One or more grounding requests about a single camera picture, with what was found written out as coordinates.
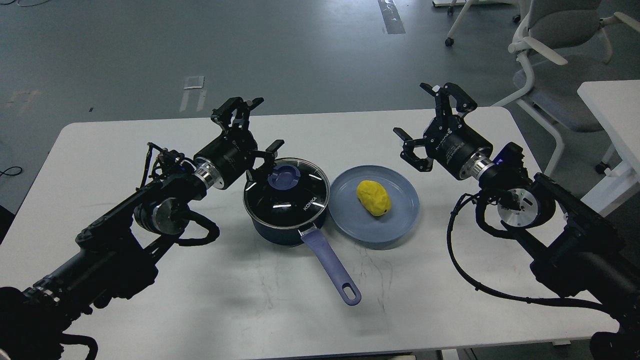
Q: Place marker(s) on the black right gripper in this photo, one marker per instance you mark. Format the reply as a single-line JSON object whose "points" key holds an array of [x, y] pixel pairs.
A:
{"points": [[447, 140]]}

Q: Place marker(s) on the white side table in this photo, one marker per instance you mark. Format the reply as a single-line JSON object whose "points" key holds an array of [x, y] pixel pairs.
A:
{"points": [[616, 106]]}

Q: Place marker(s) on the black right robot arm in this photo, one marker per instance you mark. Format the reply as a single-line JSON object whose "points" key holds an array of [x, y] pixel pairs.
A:
{"points": [[575, 251]]}

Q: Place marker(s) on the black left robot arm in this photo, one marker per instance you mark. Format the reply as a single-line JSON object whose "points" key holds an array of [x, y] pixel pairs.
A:
{"points": [[118, 253]]}

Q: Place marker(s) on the blue plate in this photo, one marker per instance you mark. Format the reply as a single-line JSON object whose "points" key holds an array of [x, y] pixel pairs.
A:
{"points": [[356, 222]]}

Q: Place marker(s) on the grey office chair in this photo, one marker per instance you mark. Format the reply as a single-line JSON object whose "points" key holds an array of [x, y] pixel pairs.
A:
{"points": [[547, 84]]}

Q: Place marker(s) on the glass pot lid blue knob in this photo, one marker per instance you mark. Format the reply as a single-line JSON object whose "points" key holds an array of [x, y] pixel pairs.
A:
{"points": [[297, 192]]}

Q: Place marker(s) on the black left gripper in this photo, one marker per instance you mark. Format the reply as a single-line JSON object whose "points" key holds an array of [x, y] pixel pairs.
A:
{"points": [[220, 163]]}

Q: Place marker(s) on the yellow potato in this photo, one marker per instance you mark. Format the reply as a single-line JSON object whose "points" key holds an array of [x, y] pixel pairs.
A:
{"points": [[374, 198]]}

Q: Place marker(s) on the dark blue saucepan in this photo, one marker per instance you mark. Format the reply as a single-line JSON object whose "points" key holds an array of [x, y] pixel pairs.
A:
{"points": [[311, 235]]}

